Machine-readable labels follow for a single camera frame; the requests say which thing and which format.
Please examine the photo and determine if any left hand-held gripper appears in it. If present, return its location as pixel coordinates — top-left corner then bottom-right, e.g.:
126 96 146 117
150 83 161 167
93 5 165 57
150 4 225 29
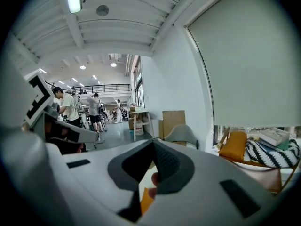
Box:
23 73 100 155

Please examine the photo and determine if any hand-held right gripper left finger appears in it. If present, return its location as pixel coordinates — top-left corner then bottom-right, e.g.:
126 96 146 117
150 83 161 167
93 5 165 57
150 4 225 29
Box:
44 139 155 226

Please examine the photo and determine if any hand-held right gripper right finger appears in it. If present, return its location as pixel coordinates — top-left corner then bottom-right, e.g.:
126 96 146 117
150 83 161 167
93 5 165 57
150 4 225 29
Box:
138 139 276 226

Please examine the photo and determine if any orange cloth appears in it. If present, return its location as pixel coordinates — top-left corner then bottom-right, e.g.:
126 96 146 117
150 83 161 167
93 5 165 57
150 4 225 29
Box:
140 186 156 216

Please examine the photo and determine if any orange pillow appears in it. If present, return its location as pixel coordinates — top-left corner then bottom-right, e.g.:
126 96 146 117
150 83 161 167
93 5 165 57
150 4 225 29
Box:
218 131 248 161

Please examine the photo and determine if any black mezzanine railing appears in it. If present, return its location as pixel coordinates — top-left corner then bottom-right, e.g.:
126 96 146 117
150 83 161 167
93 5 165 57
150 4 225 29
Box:
45 80 131 95

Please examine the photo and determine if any grey shell chair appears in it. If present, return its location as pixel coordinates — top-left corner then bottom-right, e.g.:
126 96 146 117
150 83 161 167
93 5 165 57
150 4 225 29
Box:
163 124 200 151

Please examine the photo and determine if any row of ceiling strip lights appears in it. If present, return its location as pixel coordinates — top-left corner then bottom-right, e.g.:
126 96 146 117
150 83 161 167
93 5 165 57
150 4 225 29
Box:
58 74 101 88

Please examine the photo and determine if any light wooden table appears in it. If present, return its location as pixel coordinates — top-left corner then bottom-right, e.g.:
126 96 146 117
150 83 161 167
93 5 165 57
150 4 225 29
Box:
128 105 155 142

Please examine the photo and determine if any wooden shelf rack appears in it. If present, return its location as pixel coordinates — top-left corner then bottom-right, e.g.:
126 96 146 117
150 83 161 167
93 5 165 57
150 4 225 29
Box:
217 126 301 194

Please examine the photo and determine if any black framed window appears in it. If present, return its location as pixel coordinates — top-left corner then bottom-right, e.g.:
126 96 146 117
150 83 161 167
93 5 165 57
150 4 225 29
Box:
133 57 145 108

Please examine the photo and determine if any brown cardboard box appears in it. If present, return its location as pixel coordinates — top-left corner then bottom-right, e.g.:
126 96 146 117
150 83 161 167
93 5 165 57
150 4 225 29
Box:
158 110 187 141

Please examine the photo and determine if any black white striped pillow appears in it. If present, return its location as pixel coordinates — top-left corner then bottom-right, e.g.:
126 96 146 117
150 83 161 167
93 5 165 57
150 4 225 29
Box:
245 137 301 169

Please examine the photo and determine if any pale cover book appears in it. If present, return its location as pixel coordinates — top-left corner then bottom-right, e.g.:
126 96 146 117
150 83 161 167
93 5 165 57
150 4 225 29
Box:
257 127 291 147

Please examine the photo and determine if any round ceiling speaker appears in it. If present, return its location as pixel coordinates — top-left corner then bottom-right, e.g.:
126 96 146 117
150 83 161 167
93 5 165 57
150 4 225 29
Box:
96 4 110 17

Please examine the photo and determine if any grey roller blind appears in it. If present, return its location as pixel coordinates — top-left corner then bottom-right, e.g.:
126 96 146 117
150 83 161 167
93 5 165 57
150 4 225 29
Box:
185 0 301 129

